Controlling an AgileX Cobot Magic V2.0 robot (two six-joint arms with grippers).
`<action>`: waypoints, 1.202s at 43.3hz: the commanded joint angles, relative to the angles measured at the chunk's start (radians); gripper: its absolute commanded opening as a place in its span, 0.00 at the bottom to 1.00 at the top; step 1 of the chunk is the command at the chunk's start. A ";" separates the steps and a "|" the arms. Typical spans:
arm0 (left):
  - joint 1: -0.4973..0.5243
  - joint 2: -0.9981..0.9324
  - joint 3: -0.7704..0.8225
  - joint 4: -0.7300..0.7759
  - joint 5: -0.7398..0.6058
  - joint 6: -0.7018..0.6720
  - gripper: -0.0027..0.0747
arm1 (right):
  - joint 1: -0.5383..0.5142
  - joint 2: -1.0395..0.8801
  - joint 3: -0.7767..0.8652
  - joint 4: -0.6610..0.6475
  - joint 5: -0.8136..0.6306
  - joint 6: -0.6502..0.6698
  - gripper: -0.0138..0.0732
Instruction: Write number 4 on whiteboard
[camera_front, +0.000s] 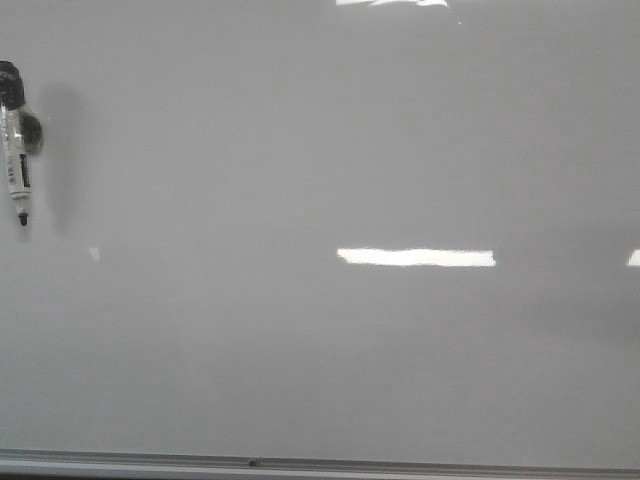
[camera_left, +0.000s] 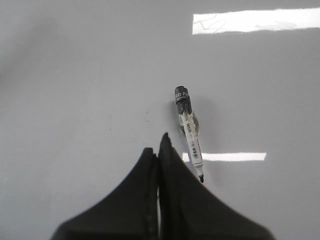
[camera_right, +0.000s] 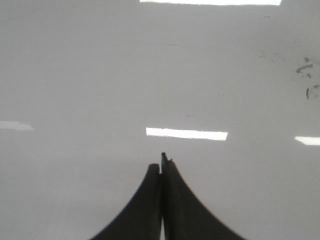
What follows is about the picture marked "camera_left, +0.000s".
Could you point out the white whiteboard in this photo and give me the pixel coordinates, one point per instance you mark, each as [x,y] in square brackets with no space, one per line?
[86,85]

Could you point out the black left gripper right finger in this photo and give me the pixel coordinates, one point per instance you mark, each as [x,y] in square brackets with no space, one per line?
[189,211]

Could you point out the taped whiteboard marker pen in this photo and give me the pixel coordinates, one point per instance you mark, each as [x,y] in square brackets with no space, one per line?
[189,126]

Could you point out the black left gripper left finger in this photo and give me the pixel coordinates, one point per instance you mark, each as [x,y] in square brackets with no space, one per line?
[129,212]

